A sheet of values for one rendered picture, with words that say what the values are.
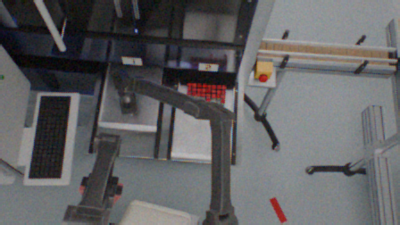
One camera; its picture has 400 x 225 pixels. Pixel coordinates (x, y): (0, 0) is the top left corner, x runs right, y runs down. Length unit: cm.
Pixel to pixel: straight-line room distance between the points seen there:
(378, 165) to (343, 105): 80
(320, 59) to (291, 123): 94
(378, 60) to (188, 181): 134
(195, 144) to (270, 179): 102
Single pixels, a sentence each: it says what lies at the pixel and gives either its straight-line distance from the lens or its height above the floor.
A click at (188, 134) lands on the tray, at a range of 187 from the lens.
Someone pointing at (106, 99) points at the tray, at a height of 88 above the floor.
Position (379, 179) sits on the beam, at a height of 55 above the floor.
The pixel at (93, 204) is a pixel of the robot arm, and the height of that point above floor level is 158.
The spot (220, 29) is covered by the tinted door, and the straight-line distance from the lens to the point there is 162.
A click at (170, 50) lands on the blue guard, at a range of 176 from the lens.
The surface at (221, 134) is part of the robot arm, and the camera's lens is 133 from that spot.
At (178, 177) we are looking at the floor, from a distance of 273.
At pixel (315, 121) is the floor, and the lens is 299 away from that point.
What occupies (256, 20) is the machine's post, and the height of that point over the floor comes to 140.
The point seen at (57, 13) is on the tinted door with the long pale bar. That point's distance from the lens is 170.
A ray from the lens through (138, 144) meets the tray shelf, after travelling 187.
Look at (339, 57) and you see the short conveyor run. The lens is 208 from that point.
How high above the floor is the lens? 265
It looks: 68 degrees down
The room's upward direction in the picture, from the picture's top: 5 degrees clockwise
